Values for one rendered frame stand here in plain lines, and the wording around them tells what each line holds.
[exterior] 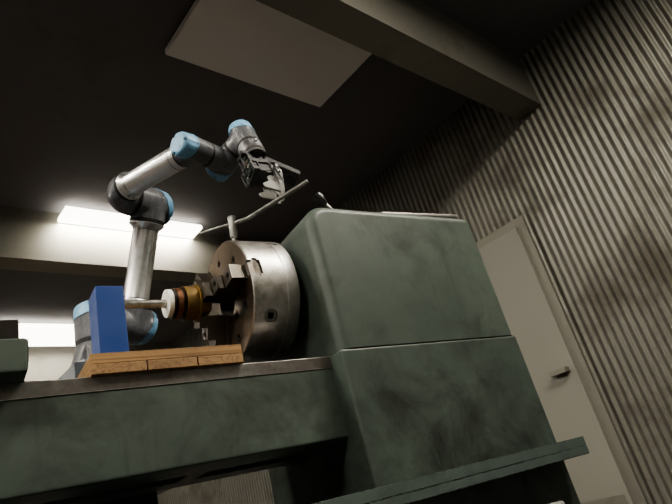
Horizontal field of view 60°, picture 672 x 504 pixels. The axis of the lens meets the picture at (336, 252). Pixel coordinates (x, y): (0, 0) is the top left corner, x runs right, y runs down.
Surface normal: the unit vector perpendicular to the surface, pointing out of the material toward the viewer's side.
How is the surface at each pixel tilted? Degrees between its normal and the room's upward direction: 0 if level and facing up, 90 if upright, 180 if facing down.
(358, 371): 90
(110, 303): 90
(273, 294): 109
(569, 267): 90
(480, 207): 90
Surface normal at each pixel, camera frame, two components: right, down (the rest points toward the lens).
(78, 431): 0.50, -0.47
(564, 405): -0.75, -0.10
